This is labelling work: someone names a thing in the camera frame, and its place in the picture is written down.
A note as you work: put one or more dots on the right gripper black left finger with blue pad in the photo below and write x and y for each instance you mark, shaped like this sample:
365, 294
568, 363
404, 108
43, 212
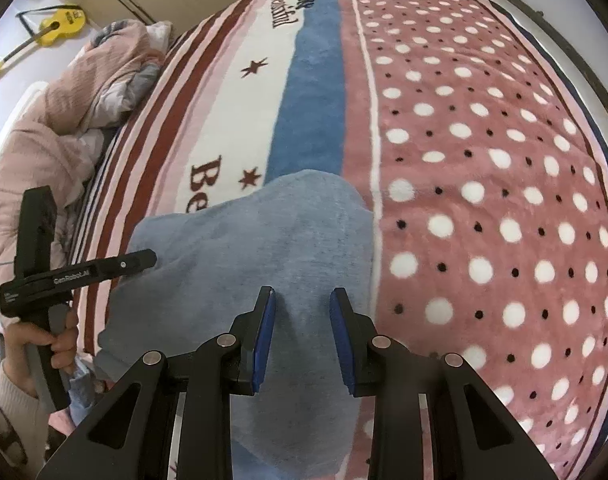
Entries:
172, 412

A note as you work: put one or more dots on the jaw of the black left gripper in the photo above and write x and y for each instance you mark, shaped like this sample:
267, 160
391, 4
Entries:
128, 264

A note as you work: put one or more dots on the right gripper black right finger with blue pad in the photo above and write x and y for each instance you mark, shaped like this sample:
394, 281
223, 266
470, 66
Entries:
429, 414

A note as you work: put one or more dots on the light blue fleece pants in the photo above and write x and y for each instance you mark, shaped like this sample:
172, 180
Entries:
303, 235

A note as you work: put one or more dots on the sweater sleeve forearm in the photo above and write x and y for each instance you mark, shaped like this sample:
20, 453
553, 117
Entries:
23, 427

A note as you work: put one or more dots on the pink ribbed duvet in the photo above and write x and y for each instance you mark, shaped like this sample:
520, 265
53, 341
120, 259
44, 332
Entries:
60, 138

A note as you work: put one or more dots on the white headboard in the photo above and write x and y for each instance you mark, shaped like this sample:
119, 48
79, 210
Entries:
28, 97

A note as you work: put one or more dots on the striped polka dot bed blanket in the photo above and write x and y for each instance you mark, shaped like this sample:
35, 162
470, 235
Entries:
484, 175

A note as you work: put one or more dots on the yellow toy guitar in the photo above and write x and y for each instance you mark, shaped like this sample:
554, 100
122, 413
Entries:
64, 22

